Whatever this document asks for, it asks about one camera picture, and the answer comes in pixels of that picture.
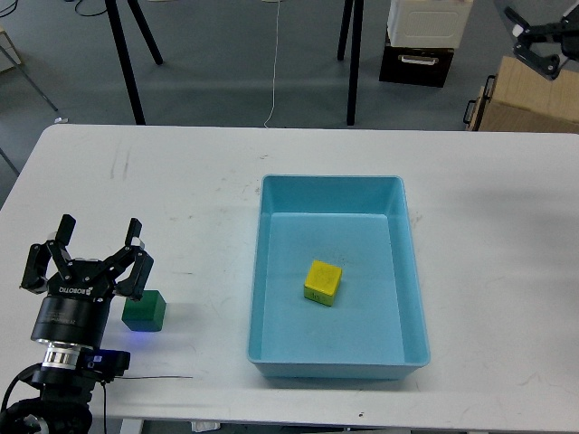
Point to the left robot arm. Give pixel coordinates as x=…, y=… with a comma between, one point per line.
x=65, y=380

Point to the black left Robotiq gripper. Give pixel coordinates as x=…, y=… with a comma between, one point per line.
x=76, y=307

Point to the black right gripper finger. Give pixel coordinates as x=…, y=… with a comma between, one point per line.
x=558, y=32
x=548, y=66

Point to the grey metal stand left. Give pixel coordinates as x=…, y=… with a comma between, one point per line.
x=12, y=56

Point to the white appliance box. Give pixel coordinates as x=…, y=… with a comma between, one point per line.
x=427, y=24

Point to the black storage box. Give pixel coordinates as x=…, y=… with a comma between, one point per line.
x=427, y=67

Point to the light blue plastic bin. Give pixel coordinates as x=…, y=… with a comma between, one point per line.
x=376, y=327

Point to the green wooden cube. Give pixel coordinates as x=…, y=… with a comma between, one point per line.
x=145, y=315

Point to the cardboard box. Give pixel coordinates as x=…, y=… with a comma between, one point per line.
x=521, y=100

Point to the yellow wooden cube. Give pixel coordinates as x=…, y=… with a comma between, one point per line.
x=322, y=282

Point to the black table legs right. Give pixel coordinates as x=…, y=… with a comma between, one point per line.
x=351, y=31

